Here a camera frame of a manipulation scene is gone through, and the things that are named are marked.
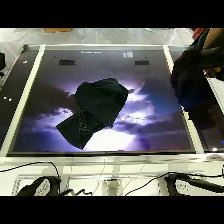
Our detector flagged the blue jeans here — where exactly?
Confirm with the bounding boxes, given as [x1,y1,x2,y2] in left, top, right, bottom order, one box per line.
[55,77,129,150]

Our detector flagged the silver frame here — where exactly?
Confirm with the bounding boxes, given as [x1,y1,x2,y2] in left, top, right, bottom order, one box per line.
[0,153,224,197]

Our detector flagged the black cable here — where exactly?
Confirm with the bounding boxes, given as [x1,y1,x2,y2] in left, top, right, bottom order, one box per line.
[124,172,171,197]
[0,161,62,183]

